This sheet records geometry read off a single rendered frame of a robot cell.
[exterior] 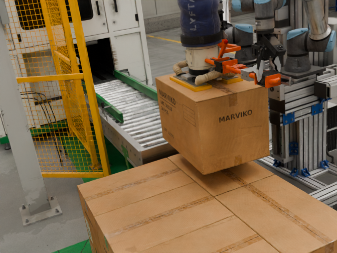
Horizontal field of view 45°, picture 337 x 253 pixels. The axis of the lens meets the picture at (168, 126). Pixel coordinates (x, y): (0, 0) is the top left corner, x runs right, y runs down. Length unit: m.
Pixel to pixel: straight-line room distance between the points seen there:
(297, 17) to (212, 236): 1.44
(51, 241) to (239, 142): 1.60
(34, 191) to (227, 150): 1.75
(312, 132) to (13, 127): 2.11
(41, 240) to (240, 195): 1.56
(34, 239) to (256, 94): 1.92
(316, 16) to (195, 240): 1.27
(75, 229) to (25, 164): 0.62
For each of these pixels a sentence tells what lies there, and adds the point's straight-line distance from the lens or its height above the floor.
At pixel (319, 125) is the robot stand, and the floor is 0.55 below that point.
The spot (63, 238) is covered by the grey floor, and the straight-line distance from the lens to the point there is 3.09.
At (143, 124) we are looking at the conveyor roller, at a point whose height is 0.53.
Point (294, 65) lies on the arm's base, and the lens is 2.47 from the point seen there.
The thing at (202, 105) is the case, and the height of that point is 1.05.
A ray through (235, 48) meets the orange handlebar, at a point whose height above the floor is 1.21.
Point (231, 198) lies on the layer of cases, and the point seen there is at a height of 0.54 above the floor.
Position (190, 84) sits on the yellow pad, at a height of 1.10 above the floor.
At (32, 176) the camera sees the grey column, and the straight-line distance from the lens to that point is 3.30.
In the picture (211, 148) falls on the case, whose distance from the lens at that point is 2.07.
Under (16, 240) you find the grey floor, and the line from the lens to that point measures 3.24.
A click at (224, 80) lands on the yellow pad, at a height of 1.09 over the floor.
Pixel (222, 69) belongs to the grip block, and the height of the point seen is 1.19.
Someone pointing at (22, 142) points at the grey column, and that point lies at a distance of 3.19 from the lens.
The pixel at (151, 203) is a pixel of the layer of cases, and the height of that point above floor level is 0.54.
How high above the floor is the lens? 1.68
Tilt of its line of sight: 21 degrees down
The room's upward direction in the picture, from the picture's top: 8 degrees counter-clockwise
